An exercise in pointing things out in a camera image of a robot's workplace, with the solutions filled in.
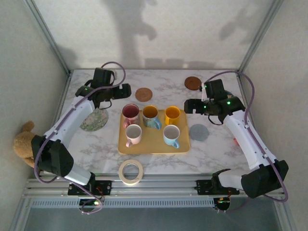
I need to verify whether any masking tape roll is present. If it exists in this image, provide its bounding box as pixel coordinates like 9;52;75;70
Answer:
118;159;144;186

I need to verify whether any grey woven coaster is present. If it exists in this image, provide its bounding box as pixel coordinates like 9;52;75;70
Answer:
189;123;209;142

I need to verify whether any pink ghost print mug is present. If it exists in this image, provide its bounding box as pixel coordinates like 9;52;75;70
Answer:
122;103;141;128

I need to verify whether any plain pale pink mug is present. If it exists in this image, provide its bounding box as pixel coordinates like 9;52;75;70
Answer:
125;124;142;148

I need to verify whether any brown wooden coaster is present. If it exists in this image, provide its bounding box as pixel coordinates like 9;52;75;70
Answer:
184;76;203;91

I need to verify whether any yellow plastic tray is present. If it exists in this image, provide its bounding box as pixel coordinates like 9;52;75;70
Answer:
117;109;191;155

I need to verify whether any brown teddy bear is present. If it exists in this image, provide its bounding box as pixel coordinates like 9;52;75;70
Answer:
13;120;37;168

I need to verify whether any blue butterfly print mug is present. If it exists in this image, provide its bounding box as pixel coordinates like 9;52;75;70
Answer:
141;105;162;130

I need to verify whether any grey slotted cable duct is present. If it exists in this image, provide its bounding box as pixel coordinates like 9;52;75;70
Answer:
31;198;215;209

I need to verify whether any plain light blue mug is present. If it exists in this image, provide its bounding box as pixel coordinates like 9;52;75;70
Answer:
163;124;181;149

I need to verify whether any aluminium table side rail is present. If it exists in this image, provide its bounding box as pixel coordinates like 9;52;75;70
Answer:
48;71;73;135
236;71;251;114

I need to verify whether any green floral coaster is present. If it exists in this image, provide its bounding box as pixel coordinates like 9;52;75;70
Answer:
79;108;109;132

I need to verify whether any plain yellow mug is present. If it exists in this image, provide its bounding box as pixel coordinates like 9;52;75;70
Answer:
164;106;181;126

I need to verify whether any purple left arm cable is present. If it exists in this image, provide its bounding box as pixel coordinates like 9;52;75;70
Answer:
33;61;127;215

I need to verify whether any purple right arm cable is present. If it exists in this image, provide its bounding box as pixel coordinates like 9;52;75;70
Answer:
203;70;289;214

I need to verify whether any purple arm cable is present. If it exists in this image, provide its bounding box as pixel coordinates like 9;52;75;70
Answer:
203;70;289;214
33;61;127;215

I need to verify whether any black controller green light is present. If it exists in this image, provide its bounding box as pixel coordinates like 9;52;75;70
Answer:
78;198;104;214
213;197;232;213

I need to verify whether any aluminium frame post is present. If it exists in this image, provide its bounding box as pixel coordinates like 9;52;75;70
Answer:
237;0;285;73
24;0;72;74

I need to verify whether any woven rattan coaster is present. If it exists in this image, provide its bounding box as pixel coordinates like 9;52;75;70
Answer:
134;87;153;103

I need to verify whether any aluminium front frame rail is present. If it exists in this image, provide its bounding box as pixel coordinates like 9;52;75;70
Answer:
23;173;286;199

